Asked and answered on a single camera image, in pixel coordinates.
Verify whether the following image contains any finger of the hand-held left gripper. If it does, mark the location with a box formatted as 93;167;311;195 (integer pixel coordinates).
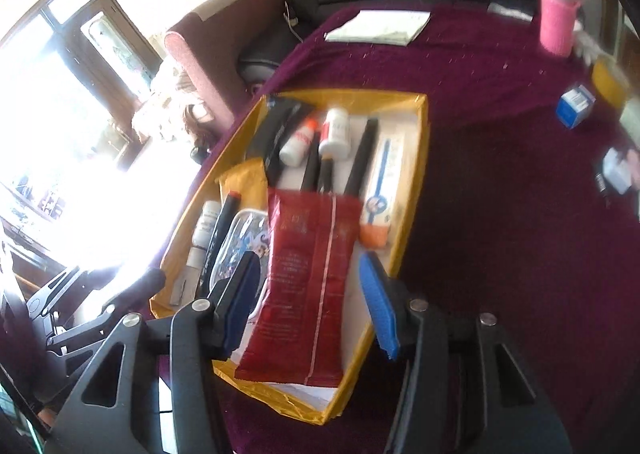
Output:
102;268;167;323

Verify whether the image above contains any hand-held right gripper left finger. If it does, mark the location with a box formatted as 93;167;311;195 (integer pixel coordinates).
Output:
42;250;264;454

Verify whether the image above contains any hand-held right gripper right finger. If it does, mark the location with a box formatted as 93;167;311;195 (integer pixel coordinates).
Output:
357;251;573;454

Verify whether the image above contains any red snack packet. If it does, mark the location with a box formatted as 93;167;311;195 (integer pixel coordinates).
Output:
234;186;363;387

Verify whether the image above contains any clear plastic pouch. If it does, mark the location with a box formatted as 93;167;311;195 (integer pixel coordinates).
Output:
207;208;274;301

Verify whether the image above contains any black pen with orange tip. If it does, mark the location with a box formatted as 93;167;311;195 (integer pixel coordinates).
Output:
196;190;239;300

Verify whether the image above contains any small yellow packet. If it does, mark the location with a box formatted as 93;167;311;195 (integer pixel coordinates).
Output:
218;157;271;216

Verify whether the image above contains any black snack packet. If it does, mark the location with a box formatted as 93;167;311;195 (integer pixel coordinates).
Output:
250;96;317;185

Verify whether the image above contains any yellow tray with white inside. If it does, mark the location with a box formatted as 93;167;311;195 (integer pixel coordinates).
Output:
149;89;431;426

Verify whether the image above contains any small white bottle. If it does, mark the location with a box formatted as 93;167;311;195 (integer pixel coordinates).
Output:
318;107;352;160

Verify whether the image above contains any white slim tube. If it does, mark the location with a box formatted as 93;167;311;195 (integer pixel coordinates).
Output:
169;246;207;307

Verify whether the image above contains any white bottle with grey label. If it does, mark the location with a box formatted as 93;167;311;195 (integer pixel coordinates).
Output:
192;200;222;248

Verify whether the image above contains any white and blue toothpaste box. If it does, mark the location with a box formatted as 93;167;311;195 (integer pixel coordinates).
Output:
359;134;419;248

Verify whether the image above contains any long black marker pen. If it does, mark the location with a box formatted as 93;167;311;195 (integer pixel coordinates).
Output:
344;118;379;198

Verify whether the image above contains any white bottle with red label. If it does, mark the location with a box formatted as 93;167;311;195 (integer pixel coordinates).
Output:
279;118;321;166

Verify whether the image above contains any maroon tablecloth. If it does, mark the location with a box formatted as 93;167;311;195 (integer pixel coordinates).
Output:
150;4;640;454

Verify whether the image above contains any wooden glass door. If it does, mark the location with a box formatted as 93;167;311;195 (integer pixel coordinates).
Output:
0;0;162;235

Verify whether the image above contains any maroon armchair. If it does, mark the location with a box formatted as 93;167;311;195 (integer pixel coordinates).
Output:
164;0;287;136

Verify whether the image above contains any folded white cloth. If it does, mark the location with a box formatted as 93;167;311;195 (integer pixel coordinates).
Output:
324;10;432;46

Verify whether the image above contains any small blue and white box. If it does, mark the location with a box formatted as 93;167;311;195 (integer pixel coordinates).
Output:
556;84;596;130

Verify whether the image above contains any yellow tape roll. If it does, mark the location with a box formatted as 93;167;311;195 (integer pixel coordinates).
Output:
592;56;633;106

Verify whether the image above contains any white plastic wrapper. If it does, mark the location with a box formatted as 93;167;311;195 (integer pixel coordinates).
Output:
487;0;539;21

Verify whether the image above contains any pink sleeved thermos bottle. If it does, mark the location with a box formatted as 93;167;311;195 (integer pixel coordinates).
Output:
536;0;582;58

